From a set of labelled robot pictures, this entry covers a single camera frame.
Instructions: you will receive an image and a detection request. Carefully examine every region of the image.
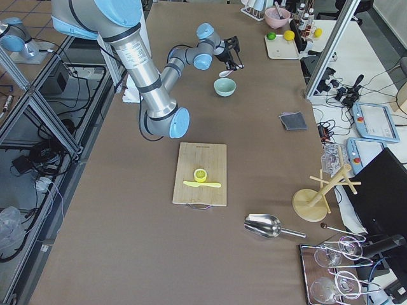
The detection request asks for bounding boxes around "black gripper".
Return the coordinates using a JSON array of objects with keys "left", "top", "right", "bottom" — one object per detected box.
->
[{"left": 214, "top": 36, "right": 240, "bottom": 71}]

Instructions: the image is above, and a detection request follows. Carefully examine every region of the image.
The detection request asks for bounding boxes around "white ceramic spoon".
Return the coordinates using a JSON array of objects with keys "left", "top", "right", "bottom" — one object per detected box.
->
[{"left": 219, "top": 65, "right": 244, "bottom": 78}]

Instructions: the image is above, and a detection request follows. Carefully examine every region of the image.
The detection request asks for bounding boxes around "light green bowl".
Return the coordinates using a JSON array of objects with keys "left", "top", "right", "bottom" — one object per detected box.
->
[{"left": 213, "top": 78, "right": 237, "bottom": 97}]

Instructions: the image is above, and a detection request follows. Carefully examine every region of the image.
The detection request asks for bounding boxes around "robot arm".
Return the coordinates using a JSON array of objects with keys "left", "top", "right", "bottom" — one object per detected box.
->
[{"left": 52, "top": 0, "right": 243, "bottom": 138}]

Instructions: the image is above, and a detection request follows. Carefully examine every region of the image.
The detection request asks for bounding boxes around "pink bowl with ice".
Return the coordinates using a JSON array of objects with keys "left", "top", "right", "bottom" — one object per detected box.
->
[{"left": 265, "top": 7, "right": 291, "bottom": 29}]

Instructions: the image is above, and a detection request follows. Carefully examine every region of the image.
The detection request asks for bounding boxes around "metal muddler in bowl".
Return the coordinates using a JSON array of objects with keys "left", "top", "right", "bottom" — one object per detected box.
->
[{"left": 275, "top": 1, "right": 284, "bottom": 20}]

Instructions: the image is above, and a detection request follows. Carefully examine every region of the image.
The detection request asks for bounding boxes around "green lime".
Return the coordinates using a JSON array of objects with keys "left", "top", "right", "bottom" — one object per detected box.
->
[{"left": 266, "top": 32, "right": 276, "bottom": 40}]

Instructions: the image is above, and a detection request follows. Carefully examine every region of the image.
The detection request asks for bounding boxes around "beige rabbit tray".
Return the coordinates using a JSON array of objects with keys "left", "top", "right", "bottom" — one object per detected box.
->
[{"left": 264, "top": 34, "right": 300, "bottom": 60}]

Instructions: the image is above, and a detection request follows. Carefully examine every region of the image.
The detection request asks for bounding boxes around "whole yellow lemon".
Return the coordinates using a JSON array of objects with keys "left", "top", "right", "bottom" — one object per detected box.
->
[{"left": 283, "top": 30, "right": 295, "bottom": 41}]

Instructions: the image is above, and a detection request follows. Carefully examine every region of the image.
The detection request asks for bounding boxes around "grey folded cloth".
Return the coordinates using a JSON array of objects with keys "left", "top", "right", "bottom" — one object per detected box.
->
[{"left": 279, "top": 112, "right": 308, "bottom": 131}]

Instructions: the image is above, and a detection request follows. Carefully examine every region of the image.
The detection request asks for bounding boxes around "bamboo cutting board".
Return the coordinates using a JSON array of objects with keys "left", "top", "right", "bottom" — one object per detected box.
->
[{"left": 172, "top": 142, "right": 227, "bottom": 207}]

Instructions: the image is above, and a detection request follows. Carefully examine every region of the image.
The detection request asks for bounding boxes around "lemon half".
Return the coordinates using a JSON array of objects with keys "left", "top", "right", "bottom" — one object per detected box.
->
[{"left": 193, "top": 168, "right": 207, "bottom": 182}]

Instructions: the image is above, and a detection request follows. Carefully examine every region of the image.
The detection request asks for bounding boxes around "yellow plastic knife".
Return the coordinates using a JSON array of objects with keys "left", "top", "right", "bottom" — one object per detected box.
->
[{"left": 183, "top": 180, "right": 221, "bottom": 188}]

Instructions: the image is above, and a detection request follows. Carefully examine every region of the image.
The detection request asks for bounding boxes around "blue teach pendant far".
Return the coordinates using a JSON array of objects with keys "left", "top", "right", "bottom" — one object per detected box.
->
[{"left": 352, "top": 102, "right": 400, "bottom": 143}]

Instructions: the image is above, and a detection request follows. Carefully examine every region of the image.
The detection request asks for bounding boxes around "blue teach pendant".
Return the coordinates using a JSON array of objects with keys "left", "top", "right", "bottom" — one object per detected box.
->
[
  {"left": 345, "top": 137, "right": 387, "bottom": 174},
  {"left": 352, "top": 102, "right": 400, "bottom": 143}
]

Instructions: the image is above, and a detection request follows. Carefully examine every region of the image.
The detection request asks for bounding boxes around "blue teach pendant near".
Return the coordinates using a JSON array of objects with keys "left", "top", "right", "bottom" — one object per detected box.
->
[{"left": 345, "top": 137, "right": 387, "bottom": 174}]

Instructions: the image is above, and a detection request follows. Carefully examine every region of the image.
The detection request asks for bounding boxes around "wooden mug tree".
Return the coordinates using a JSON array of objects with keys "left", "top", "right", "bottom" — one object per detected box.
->
[{"left": 292, "top": 144, "right": 362, "bottom": 222}]

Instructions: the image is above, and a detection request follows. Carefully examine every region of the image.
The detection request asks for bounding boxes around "metal scoop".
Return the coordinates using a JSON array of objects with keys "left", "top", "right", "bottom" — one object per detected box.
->
[{"left": 244, "top": 213, "right": 307, "bottom": 238}]

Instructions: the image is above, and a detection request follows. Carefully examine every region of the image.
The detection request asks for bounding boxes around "black monitor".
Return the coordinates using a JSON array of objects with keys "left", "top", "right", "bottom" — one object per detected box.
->
[{"left": 346, "top": 148, "right": 406, "bottom": 236}]

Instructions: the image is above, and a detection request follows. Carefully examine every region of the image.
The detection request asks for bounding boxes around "wine glass tray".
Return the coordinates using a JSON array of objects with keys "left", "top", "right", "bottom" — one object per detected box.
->
[{"left": 299, "top": 235, "right": 381, "bottom": 304}]

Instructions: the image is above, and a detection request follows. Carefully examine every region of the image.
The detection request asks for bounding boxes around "copper wire bottle rack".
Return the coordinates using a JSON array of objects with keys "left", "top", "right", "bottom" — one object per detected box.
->
[{"left": 289, "top": 3, "right": 323, "bottom": 39}]

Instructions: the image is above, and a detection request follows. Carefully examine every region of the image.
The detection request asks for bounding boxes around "aluminium frame post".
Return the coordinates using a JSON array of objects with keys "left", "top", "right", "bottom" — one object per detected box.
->
[{"left": 304, "top": 0, "right": 360, "bottom": 100}]

